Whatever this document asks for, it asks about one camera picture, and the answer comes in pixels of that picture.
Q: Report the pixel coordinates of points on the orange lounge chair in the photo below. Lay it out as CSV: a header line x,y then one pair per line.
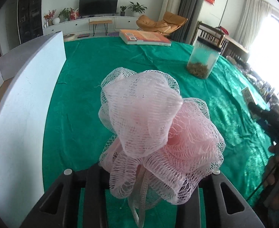
x,y
169,23

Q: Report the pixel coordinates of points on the black television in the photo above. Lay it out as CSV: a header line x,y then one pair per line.
x,y
97,7

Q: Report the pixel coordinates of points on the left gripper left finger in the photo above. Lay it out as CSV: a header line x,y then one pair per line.
x,y
59,206

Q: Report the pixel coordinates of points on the grey curtain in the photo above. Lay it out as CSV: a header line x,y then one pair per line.
x,y
190,10

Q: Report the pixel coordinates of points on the white round vase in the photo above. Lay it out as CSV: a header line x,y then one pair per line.
x,y
56,21

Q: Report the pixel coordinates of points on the potted green plant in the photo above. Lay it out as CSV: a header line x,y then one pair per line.
x,y
137,9

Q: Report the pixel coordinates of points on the yellow tissue pack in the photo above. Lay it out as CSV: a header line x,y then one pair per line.
x,y
251,97

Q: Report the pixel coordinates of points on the white foam board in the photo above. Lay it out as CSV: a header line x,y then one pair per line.
x,y
33,69

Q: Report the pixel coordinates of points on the orange book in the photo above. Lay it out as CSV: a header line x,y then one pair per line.
x,y
136,37

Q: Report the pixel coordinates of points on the clear jar black lid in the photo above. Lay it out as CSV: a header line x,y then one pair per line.
x,y
203,58

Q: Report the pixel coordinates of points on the person right hand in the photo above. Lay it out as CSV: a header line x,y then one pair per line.
x,y
272,174

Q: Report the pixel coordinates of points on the green satin tablecloth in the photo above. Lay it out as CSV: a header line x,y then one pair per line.
x,y
74,136

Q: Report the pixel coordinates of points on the white tv cabinet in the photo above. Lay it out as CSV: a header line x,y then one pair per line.
x,y
93,25

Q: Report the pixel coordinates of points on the small potted plant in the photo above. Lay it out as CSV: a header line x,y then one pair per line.
x,y
123,10

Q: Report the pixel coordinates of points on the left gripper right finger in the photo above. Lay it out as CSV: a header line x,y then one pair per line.
x,y
216,203

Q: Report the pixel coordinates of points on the dark wooden shelf unit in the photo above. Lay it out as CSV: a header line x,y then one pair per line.
x,y
29,19

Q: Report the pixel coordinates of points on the red flower arrangement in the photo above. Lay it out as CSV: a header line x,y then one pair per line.
x,y
48,17

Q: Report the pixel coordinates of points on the pink mesh bath pouf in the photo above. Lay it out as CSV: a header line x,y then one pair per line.
x,y
162,146

